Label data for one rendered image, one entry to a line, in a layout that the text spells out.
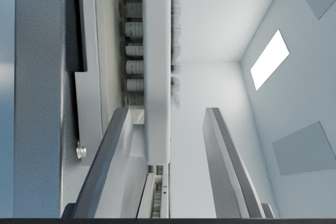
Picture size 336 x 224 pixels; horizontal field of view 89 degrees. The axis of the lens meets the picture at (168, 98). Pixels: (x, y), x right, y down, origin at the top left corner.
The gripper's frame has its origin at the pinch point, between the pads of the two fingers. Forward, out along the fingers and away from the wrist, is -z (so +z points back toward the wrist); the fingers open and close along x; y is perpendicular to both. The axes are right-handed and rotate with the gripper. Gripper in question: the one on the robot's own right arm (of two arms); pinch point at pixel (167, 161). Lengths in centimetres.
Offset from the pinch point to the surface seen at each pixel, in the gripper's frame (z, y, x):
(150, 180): -20, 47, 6
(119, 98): -7.3, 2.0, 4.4
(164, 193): -14.6, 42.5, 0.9
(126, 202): -6.3, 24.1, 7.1
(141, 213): -8.6, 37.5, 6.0
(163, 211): -9.0, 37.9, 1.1
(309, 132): -149, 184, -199
